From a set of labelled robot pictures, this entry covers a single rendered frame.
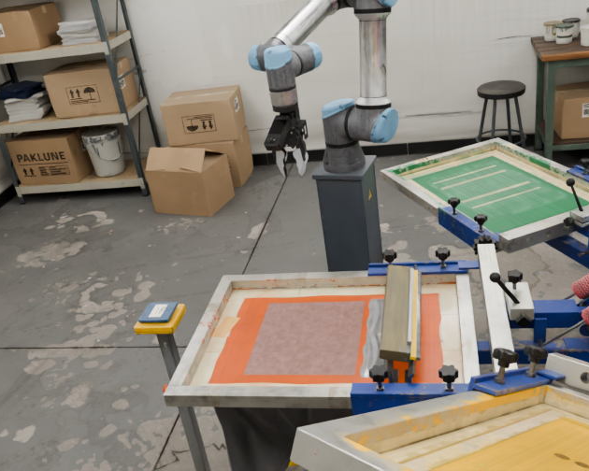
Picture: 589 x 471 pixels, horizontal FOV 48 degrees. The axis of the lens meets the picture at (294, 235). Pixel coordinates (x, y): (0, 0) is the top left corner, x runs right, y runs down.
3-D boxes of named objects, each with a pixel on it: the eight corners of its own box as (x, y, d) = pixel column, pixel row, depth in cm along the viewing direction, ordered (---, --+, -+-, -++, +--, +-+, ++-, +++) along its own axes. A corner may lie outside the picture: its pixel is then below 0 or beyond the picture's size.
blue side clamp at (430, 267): (368, 290, 207) (366, 271, 204) (370, 281, 212) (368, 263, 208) (467, 287, 201) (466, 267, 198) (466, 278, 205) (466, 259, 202)
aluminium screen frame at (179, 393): (165, 406, 170) (163, 395, 168) (224, 284, 221) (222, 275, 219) (482, 410, 153) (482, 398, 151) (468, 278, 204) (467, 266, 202)
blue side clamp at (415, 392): (352, 416, 159) (350, 393, 156) (354, 401, 164) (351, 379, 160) (481, 418, 153) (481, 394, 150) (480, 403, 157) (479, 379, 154)
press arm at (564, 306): (507, 329, 172) (508, 313, 170) (505, 316, 177) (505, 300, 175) (578, 328, 168) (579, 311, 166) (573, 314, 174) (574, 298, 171)
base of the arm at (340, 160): (331, 156, 243) (327, 131, 238) (370, 157, 237) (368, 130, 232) (317, 173, 230) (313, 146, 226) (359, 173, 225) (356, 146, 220)
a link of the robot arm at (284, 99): (290, 92, 176) (263, 92, 179) (293, 108, 178) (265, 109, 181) (300, 84, 182) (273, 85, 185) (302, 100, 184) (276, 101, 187)
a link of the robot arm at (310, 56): (293, 39, 191) (267, 49, 183) (323, 40, 184) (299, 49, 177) (296, 66, 194) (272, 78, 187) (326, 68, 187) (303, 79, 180)
